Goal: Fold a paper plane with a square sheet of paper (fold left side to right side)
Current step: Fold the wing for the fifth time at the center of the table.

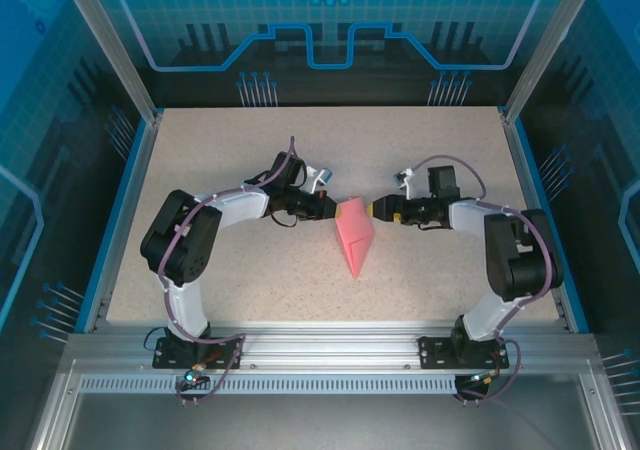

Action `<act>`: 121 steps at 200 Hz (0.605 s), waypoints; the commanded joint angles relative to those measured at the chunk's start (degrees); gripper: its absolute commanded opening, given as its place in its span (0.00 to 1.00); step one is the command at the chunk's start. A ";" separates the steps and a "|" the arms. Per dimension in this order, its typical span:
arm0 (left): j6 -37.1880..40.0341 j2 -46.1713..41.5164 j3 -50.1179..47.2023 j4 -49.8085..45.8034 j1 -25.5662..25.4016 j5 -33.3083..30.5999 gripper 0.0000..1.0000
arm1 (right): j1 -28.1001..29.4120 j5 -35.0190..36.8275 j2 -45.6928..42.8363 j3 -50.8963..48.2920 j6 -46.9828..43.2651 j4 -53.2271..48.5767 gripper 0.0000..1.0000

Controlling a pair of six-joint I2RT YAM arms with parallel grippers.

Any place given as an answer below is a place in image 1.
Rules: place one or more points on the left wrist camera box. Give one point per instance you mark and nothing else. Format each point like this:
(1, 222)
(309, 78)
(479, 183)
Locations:
(322, 177)

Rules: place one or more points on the pink paper sheet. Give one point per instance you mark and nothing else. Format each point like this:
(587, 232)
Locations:
(352, 232)

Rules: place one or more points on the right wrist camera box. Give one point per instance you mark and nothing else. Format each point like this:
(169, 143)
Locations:
(404, 180)

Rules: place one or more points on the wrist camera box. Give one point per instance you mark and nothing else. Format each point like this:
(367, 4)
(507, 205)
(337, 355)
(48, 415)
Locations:
(404, 180)
(322, 177)

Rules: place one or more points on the grey metal base tray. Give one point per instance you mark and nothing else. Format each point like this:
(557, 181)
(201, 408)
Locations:
(320, 420)

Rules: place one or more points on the aluminium mounting rail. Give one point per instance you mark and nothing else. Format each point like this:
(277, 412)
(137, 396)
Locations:
(325, 345)

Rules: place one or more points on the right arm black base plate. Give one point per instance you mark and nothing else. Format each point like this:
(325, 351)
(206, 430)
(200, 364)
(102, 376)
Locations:
(432, 355)

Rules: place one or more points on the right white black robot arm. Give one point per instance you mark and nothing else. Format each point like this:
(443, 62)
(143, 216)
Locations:
(520, 260)

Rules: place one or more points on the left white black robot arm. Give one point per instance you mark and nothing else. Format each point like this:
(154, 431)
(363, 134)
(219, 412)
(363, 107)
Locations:
(175, 240)

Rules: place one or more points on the aluminium frame post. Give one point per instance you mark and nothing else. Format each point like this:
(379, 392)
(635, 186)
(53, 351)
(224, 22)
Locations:
(115, 55)
(545, 50)

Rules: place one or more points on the aluminium side rail blue edge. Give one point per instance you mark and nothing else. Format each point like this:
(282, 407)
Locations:
(136, 185)
(525, 180)

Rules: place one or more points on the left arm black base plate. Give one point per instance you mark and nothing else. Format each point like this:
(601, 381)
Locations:
(165, 357)

